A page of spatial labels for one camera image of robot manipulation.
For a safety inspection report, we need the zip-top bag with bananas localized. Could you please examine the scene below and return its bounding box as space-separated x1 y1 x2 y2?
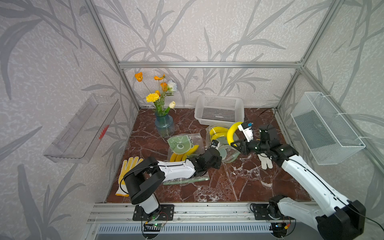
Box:
206 126 240 164
163 133 210 186

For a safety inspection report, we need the clear acrylic wall shelf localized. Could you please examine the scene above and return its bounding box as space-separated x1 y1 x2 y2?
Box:
43 94 121 164

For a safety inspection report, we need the blue glass vase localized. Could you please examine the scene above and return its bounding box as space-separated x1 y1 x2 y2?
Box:
155 113 175 138

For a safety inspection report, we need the white wire mesh basket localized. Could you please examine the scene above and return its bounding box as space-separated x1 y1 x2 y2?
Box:
291 92 366 165

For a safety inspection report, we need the yellow banana taken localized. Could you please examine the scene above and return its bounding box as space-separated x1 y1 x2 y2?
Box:
227 122 243 146
211 132 227 141

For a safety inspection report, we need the white work glove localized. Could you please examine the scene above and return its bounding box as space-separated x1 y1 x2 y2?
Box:
258 155 273 170

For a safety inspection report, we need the yellow work glove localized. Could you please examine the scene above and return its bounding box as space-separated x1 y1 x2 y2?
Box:
116 156 144 197

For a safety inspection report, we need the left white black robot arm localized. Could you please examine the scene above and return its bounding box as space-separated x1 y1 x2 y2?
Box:
119 147 222 216

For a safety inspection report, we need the aluminium front rail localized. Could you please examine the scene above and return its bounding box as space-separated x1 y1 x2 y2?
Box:
86 201 304 224

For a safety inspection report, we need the artificial flower bouquet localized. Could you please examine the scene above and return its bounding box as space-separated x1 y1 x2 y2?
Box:
135 72 178 117

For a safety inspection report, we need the white plastic basket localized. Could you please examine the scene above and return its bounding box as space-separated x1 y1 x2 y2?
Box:
195 95 245 128

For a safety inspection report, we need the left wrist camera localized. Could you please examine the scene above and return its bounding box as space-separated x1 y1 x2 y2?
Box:
209 140 219 149

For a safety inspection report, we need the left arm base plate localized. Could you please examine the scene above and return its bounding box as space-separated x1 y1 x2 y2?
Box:
133 204 175 222

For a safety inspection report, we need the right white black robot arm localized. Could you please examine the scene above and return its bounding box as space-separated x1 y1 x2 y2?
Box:
227 122 366 240

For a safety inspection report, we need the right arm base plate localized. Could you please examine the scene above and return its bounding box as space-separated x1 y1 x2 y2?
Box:
250 203 286 222

